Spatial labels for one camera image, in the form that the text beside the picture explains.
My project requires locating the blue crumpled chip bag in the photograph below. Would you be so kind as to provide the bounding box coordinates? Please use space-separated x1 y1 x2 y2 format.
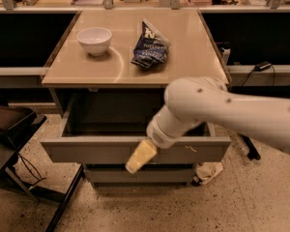
130 19 171 69

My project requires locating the beige top drawer cabinet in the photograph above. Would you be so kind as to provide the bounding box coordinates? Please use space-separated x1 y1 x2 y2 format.
43 8 230 125

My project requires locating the grey bottom drawer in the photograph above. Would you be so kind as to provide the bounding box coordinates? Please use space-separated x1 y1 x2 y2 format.
84 164 194 186

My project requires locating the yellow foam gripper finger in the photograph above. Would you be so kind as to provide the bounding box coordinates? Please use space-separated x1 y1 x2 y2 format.
126 139 157 174

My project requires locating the white ceramic bowl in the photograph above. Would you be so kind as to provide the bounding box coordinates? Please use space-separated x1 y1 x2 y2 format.
76 27 112 56

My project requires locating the black power adapter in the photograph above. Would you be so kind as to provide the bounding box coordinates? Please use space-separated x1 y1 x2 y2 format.
253 61 272 72

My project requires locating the grey top drawer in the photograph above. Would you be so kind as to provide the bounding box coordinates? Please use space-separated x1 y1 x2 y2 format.
42 89 230 164

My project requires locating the black metal stand leg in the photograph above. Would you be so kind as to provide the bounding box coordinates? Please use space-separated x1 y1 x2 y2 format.
241 135 261 160

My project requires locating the grey drawer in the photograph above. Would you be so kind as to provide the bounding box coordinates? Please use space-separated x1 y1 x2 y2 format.
42 89 230 164
84 164 194 186

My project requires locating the black chair at left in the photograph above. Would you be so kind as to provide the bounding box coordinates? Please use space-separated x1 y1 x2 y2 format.
0 96 46 192

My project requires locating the crumpled white cloth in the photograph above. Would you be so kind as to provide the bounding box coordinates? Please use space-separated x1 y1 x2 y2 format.
193 162 223 186

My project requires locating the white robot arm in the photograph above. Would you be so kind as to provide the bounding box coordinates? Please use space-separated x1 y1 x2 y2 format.
126 77 290 174

